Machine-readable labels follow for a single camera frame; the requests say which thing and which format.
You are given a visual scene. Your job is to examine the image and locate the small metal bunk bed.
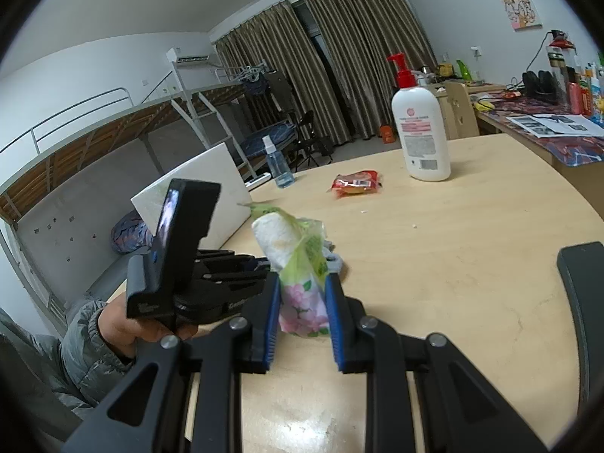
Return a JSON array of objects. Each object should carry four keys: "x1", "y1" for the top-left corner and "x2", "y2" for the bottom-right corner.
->
[{"x1": 170, "y1": 61, "x2": 303, "y2": 171}]

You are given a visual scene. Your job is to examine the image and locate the white bunk bed ladder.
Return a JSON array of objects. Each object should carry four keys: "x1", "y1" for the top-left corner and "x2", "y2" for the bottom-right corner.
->
[{"x1": 172, "y1": 68, "x2": 258, "y2": 182}]

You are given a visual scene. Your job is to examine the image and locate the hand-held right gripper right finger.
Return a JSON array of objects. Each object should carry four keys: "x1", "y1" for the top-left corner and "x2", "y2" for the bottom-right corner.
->
[{"x1": 323, "y1": 271, "x2": 550, "y2": 453}]

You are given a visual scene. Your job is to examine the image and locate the black folding chair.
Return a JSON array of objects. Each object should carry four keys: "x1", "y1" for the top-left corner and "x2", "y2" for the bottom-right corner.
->
[{"x1": 285, "y1": 111, "x2": 334, "y2": 173}]

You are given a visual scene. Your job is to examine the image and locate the long wooden desk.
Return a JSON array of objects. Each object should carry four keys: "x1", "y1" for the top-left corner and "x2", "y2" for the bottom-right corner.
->
[{"x1": 444, "y1": 80, "x2": 604, "y2": 190}]

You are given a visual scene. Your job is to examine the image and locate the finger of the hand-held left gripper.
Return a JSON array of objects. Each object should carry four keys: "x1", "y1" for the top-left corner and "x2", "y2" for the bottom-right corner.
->
[
  {"x1": 194, "y1": 250, "x2": 273, "y2": 272},
  {"x1": 191, "y1": 271, "x2": 277, "y2": 294}
]

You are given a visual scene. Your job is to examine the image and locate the white foam box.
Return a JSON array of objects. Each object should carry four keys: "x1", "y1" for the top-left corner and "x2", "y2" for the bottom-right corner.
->
[{"x1": 131, "y1": 143, "x2": 253, "y2": 252}]

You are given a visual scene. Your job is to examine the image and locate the large metal bunk bed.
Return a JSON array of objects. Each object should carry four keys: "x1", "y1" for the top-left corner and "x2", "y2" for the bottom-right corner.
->
[{"x1": 0, "y1": 87, "x2": 246, "y2": 322}]

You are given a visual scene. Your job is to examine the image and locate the cartoon wall poster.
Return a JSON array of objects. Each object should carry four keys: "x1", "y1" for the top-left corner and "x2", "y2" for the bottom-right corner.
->
[{"x1": 495, "y1": 0, "x2": 542, "y2": 31}]

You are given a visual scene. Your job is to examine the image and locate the printed paper sheets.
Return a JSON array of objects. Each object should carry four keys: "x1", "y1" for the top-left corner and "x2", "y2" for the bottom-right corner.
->
[{"x1": 507, "y1": 112, "x2": 604, "y2": 139}]

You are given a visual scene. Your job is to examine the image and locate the floral tissue pack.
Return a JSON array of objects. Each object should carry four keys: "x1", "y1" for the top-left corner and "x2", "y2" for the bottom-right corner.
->
[{"x1": 238, "y1": 202, "x2": 343, "y2": 338}]

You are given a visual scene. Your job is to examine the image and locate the white lotion pump bottle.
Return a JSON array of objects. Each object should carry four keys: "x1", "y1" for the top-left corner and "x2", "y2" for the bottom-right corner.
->
[{"x1": 387, "y1": 53, "x2": 452, "y2": 182}]

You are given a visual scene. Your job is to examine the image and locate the person's left forearm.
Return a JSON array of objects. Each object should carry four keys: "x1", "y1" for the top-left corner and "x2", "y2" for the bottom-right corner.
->
[{"x1": 0, "y1": 299, "x2": 137, "y2": 421}]

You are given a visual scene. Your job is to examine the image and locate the clear spray bottle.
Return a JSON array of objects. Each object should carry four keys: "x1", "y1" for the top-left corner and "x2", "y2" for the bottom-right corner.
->
[{"x1": 262, "y1": 135, "x2": 296, "y2": 188}]

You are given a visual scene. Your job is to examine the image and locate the white air conditioner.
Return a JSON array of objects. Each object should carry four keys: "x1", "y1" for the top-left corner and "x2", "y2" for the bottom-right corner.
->
[{"x1": 166, "y1": 47, "x2": 211, "y2": 65}]

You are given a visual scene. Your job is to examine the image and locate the person's left hand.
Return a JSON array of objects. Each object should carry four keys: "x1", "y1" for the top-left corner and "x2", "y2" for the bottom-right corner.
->
[{"x1": 101, "y1": 298, "x2": 208, "y2": 359}]

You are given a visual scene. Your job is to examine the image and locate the red snack packet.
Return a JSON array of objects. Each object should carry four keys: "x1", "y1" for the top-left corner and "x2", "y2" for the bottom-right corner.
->
[{"x1": 325, "y1": 170, "x2": 383, "y2": 197}]

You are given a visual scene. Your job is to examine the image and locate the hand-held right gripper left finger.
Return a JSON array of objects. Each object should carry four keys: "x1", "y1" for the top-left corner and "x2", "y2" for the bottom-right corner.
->
[{"x1": 61, "y1": 271, "x2": 282, "y2": 453}]

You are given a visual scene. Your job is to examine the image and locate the blue plaid mattress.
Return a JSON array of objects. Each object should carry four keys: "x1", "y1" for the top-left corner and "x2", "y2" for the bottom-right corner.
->
[{"x1": 240, "y1": 120, "x2": 299, "y2": 159}]

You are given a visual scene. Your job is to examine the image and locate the black chair back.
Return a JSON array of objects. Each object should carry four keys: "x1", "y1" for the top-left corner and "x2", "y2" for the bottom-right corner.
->
[{"x1": 557, "y1": 242, "x2": 604, "y2": 416}]

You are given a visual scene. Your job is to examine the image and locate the white flat object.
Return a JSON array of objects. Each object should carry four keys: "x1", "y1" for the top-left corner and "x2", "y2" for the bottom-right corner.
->
[{"x1": 243, "y1": 173, "x2": 273, "y2": 193}]

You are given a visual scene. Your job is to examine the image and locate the dark hanging clothes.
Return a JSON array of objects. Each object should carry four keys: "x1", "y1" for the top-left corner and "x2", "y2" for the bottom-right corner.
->
[{"x1": 240, "y1": 68, "x2": 294, "y2": 115}]

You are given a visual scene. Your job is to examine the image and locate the patterned desk mat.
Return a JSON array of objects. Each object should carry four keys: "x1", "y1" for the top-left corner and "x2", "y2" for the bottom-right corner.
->
[{"x1": 476, "y1": 98, "x2": 604, "y2": 167}]

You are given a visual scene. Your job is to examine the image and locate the blue floral blanket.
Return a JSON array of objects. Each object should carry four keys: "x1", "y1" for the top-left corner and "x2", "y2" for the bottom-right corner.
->
[{"x1": 112, "y1": 211, "x2": 155, "y2": 254}]

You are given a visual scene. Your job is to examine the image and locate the brown curtain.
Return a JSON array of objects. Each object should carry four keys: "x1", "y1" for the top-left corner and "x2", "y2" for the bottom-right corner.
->
[
  {"x1": 302, "y1": 0, "x2": 437, "y2": 142},
  {"x1": 214, "y1": 1, "x2": 352, "y2": 147}
]

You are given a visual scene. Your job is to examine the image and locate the black headphones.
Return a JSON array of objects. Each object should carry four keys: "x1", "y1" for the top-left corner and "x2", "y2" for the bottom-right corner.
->
[{"x1": 521, "y1": 70, "x2": 558, "y2": 101}]

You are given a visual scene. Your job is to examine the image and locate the red cap bottle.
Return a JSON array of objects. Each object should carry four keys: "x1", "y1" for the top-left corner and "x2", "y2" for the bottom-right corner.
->
[{"x1": 546, "y1": 38, "x2": 577, "y2": 86}]

